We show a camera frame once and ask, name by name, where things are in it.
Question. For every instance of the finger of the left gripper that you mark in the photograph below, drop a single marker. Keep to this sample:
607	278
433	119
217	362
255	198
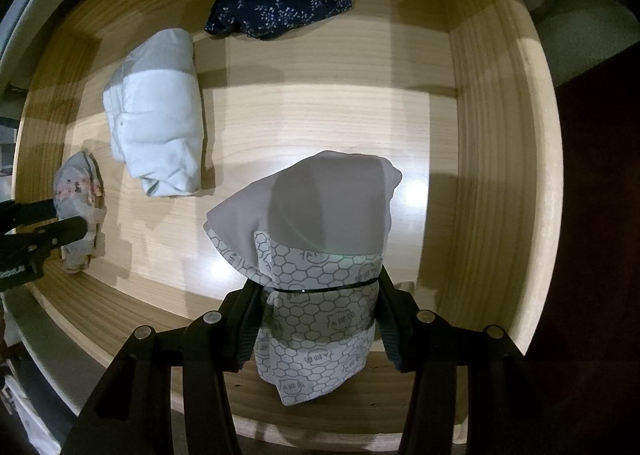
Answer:
60	233

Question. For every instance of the white underwear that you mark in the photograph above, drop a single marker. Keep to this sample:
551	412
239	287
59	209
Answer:
154	109

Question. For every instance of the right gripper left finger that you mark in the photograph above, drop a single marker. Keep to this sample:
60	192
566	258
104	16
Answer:
235	326

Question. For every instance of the grey drawer with wooden interior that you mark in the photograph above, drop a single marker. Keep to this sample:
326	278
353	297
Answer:
456	93

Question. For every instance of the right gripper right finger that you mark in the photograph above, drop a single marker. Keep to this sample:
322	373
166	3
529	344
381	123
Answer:
400	320

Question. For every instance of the grey hexagon print underwear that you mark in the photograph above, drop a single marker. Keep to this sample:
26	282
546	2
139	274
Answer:
314	236

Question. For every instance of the pink floral underwear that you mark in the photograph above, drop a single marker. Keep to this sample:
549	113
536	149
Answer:
78	192

